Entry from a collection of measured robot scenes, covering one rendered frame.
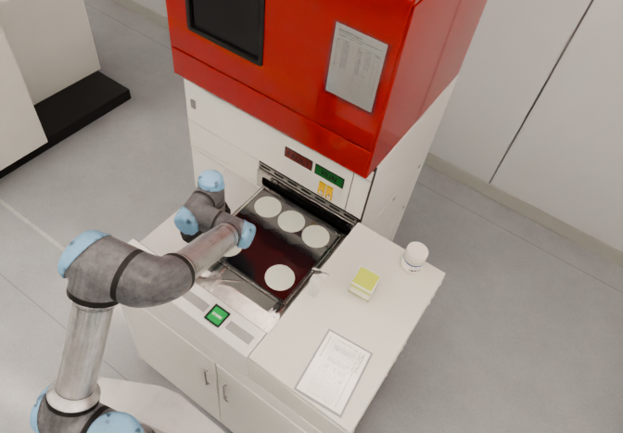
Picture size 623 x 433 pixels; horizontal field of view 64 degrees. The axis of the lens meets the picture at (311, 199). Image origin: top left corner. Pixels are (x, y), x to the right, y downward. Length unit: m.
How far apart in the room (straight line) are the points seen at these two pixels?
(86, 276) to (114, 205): 2.03
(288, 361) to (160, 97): 2.64
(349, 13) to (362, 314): 0.87
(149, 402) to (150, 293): 0.62
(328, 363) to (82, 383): 0.64
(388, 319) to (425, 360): 1.10
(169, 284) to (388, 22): 0.77
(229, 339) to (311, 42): 0.87
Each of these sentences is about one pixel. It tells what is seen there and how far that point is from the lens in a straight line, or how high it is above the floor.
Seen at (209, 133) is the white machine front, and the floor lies 0.97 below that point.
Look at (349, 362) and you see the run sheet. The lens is 1.51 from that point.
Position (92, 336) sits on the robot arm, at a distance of 1.20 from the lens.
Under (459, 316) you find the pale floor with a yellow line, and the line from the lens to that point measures 2.85.
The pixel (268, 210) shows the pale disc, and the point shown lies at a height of 0.90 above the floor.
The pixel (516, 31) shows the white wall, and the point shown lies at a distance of 2.87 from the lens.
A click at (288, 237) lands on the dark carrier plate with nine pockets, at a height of 0.90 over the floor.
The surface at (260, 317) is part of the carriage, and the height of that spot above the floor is 0.88.
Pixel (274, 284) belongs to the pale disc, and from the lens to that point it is 1.67.
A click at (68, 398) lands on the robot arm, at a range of 1.31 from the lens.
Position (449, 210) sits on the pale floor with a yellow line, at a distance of 3.27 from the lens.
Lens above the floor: 2.34
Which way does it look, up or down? 49 degrees down
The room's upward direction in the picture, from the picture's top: 9 degrees clockwise
